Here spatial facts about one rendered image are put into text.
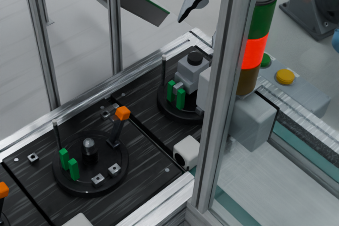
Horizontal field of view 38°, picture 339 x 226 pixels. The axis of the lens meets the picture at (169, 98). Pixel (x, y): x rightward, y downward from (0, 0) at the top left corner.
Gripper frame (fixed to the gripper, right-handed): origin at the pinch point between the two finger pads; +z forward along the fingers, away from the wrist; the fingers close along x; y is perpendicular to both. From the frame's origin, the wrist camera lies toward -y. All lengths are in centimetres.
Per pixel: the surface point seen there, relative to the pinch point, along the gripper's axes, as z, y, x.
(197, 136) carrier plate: 18.0, 8.7, -8.3
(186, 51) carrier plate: 8.3, 20.0, 11.1
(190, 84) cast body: 9.8, 5.2, -2.4
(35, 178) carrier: 37.2, -13.6, 3.5
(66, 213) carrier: 36.9, -13.4, -6.0
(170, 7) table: 6, 40, 36
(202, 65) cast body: 5.5, 5.6, -2.1
